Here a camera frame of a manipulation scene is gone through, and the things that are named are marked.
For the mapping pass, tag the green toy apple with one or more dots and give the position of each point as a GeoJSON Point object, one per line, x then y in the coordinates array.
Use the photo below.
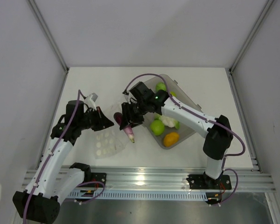
{"type": "Point", "coordinates": [157, 127]}

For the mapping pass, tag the green bumpy toy guava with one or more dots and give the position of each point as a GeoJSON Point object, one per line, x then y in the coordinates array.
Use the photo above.
{"type": "Point", "coordinates": [160, 86]}

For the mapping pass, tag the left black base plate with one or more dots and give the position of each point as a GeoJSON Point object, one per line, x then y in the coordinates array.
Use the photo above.
{"type": "Point", "coordinates": [96, 178]}

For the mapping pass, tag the clear dotted zip top bag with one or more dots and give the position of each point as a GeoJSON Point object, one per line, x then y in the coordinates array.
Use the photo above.
{"type": "Point", "coordinates": [111, 141]}

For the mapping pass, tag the white slotted cable duct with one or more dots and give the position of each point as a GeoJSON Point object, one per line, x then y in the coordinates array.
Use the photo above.
{"type": "Point", "coordinates": [153, 195]}

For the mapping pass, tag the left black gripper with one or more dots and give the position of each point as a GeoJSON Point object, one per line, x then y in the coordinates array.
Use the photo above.
{"type": "Point", "coordinates": [102, 122]}

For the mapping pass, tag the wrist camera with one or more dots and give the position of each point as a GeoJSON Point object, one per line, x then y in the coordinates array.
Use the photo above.
{"type": "Point", "coordinates": [129, 97]}
{"type": "Point", "coordinates": [90, 100]}

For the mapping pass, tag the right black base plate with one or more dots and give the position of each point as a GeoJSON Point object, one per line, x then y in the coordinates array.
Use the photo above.
{"type": "Point", "coordinates": [202, 181]}

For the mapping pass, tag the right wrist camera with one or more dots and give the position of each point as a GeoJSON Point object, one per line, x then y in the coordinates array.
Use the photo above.
{"type": "Point", "coordinates": [129, 97]}

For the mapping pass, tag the right aluminium frame post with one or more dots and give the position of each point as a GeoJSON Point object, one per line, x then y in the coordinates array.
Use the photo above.
{"type": "Point", "coordinates": [265, 11]}

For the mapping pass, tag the left aluminium frame post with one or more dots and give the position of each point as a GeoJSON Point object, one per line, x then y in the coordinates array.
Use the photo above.
{"type": "Point", "coordinates": [47, 33]}

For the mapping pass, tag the aluminium mounting rail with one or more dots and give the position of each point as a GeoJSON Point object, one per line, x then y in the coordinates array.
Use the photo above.
{"type": "Point", "coordinates": [174, 179]}

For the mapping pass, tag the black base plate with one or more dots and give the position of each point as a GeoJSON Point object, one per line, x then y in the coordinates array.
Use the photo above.
{"type": "Point", "coordinates": [202, 181]}
{"type": "Point", "coordinates": [96, 178]}

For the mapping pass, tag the purple toy eggplant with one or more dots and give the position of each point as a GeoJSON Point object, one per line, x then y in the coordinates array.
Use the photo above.
{"type": "Point", "coordinates": [127, 130]}

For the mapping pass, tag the aluminium frame post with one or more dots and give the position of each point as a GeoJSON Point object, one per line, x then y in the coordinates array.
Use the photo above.
{"type": "Point", "coordinates": [265, 11]}
{"type": "Point", "coordinates": [47, 33]}

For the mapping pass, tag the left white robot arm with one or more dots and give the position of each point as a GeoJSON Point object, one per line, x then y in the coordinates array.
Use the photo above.
{"type": "Point", "coordinates": [42, 198]}

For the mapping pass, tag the orange toy fruit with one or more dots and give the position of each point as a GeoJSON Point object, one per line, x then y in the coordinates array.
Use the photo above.
{"type": "Point", "coordinates": [170, 139]}

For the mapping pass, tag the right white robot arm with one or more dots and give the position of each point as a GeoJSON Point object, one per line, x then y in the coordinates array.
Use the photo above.
{"type": "Point", "coordinates": [216, 131]}

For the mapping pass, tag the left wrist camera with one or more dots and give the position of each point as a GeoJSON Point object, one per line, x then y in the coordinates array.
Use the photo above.
{"type": "Point", "coordinates": [90, 100]}

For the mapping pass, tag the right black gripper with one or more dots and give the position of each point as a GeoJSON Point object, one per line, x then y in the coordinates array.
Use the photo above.
{"type": "Point", "coordinates": [128, 118]}

